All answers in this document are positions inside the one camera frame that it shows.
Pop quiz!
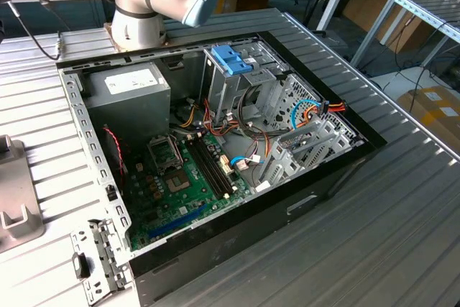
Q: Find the silver disk bay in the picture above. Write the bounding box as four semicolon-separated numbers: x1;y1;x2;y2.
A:
257;119;362;193

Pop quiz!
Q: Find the black RAM slot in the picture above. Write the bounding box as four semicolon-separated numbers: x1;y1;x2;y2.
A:
198;135;235;195
193;137;231;196
185;139;222;199
189;138;226;198

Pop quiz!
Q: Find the silver metal drive cage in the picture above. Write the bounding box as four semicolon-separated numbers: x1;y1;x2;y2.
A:
199;42;293;127

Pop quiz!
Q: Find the metal socket cover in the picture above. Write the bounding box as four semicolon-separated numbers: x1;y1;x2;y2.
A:
146;135;185;173

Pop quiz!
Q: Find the CPU socket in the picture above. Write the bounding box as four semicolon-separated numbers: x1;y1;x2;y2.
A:
164;171;198;197

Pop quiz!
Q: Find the blue plastic cage latch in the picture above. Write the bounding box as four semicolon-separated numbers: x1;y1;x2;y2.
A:
211;45;253;75

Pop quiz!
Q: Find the green motherboard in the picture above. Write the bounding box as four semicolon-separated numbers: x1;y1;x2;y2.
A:
124;130;254;253

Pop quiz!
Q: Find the blue expansion slot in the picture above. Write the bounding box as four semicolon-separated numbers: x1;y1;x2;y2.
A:
148;203;208;240

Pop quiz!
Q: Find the black open PC case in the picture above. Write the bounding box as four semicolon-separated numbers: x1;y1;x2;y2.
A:
55;29;388;307

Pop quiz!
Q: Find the grey power supply unit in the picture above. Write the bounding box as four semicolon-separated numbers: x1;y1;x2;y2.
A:
83;61;172;141

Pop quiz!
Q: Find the plain brown cardboard box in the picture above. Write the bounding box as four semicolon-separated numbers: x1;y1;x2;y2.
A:
341;0;432;55

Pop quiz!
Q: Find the cardboard box with labels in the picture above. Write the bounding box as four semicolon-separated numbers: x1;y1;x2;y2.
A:
397;86;460;135

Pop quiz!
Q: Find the grey parts rack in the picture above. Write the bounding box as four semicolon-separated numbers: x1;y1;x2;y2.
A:
0;134;47;254

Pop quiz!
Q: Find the red orange wire bundle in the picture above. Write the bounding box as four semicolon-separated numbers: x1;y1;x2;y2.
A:
201;97;272;164

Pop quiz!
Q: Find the black wire bundle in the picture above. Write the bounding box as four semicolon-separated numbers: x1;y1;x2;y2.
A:
236;83;276;142

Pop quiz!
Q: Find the short blue wire white plug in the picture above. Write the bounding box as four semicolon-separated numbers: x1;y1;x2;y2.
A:
229;155;267;172

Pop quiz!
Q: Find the yellow orange wire pair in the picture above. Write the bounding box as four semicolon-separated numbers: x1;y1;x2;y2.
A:
178;104;198;129

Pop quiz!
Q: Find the blue data wire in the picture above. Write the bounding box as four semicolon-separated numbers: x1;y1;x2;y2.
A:
290;98;321;131

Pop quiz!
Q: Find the orange red power wire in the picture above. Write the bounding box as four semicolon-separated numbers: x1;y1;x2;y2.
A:
304;100;348;123

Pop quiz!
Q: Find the red black twisted wire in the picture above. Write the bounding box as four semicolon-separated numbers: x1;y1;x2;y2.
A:
102;125;131;178

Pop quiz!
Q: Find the silver hinged slot bracket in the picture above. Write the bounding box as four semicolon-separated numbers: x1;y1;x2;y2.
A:
70;217;133;303

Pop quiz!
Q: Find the metal frame slat table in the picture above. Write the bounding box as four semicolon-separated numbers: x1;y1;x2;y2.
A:
350;0;460;68

